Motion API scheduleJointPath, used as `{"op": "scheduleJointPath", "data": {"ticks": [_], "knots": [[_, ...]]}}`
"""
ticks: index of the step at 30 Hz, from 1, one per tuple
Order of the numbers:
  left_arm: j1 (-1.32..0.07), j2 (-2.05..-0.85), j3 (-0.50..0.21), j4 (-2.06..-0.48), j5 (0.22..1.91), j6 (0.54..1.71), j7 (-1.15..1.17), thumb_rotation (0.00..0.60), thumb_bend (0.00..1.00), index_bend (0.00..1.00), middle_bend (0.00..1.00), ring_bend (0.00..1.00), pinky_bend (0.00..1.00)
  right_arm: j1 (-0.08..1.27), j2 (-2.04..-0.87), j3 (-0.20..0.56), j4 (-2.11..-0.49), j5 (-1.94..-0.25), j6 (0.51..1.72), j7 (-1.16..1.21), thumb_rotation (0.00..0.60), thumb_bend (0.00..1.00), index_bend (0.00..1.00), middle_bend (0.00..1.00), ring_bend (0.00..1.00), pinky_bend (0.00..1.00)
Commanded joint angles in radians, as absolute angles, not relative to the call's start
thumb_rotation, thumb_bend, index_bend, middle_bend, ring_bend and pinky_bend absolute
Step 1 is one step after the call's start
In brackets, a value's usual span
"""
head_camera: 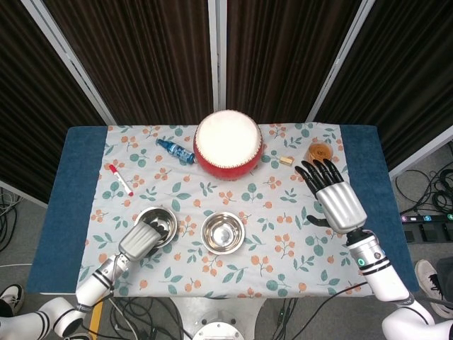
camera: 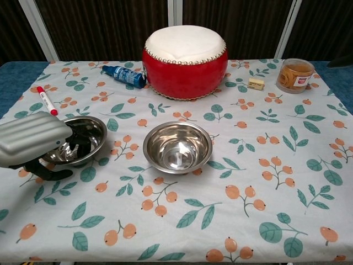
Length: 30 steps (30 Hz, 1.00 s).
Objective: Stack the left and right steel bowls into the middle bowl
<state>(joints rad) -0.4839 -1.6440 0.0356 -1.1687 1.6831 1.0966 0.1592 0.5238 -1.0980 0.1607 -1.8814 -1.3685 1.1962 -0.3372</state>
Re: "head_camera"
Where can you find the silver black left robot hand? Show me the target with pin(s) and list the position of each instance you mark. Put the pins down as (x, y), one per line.
(138, 241)

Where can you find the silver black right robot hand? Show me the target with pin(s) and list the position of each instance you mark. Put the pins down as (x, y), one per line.
(339, 205)

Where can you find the stainless steel bowl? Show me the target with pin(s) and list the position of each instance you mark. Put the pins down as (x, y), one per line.
(223, 235)
(223, 253)
(163, 216)

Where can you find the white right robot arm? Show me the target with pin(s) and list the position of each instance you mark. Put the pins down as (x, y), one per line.
(378, 269)

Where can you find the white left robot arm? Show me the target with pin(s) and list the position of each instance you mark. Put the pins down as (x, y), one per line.
(92, 287)

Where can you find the clear jar of rubber bands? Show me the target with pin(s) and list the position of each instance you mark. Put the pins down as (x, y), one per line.
(318, 150)

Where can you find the red and white marker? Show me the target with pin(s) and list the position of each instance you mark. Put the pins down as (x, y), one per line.
(120, 180)

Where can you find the small cork piece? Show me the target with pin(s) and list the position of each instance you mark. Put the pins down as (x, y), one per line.
(287, 161)

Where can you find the blue table cover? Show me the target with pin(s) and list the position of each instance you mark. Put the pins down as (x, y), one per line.
(63, 212)

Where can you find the blue spray bottle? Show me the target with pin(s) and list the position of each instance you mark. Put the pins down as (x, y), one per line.
(177, 151)

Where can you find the white robot torso base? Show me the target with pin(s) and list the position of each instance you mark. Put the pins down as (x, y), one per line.
(219, 311)

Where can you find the floral fruit print tablecloth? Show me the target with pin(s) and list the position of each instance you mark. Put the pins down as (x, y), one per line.
(247, 276)

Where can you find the white sneaker with black laces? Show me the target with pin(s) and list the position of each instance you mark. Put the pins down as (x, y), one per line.
(430, 280)
(10, 297)

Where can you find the red drum with white skin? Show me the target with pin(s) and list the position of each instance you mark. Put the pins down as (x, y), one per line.
(226, 141)

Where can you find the dark brown partition panel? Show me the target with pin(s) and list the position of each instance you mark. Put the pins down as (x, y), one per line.
(141, 53)
(21, 106)
(283, 53)
(407, 71)

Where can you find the white partition frame post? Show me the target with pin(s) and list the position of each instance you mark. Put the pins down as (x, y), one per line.
(67, 56)
(216, 53)
(339, 60)

